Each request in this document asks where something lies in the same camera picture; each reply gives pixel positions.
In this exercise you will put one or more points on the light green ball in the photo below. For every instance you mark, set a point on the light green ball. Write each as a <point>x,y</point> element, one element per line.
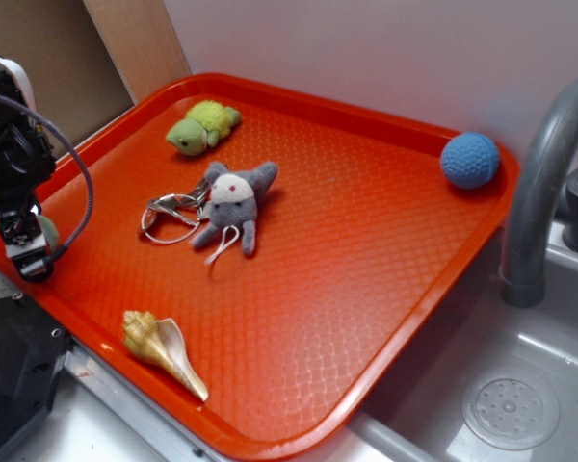
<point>49,231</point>

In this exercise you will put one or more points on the blue textured ball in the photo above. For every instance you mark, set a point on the blue textured ball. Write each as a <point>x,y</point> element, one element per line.
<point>469,160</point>

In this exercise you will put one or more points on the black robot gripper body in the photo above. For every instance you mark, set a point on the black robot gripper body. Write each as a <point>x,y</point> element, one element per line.
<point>26,159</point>

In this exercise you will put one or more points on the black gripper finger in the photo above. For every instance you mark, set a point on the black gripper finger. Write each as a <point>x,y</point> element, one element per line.
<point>26,246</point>

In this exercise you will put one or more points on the grey toy sink basin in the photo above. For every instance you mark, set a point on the grey toy sink basin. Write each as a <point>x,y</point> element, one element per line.
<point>414,413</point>

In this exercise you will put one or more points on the silver metal key clasp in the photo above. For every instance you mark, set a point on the silver metal key clasp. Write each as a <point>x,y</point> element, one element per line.
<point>187,208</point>

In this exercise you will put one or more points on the grey sink faucet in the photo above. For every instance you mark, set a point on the grey sink faucet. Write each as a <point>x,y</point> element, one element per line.
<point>552,156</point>

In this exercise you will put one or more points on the orange plastic tray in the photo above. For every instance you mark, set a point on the orange plastic tray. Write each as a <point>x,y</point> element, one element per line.
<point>357,240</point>

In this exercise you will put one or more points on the round sink drain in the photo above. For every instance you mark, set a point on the round sink drain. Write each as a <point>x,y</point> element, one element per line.
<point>510,409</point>

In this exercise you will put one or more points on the grey plush keychain toy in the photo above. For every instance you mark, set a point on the grey plush keychain toy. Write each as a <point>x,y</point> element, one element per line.
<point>234,199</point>

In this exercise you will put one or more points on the beige conch seashell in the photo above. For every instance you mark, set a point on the beige conch seashell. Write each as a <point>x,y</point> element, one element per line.
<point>160,343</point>

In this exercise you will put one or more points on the brown cardboard panel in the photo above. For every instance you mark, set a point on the brown cardboard panel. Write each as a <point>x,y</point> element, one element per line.
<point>74,79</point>

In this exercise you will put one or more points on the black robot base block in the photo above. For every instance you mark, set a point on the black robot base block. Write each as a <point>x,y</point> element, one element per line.
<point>32,354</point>

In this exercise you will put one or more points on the green plush turtle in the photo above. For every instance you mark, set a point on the green plush turtle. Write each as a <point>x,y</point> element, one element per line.
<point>204,125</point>

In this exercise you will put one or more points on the light wooden board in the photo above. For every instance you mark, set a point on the light wooden board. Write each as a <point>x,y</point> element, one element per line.
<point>141,42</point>

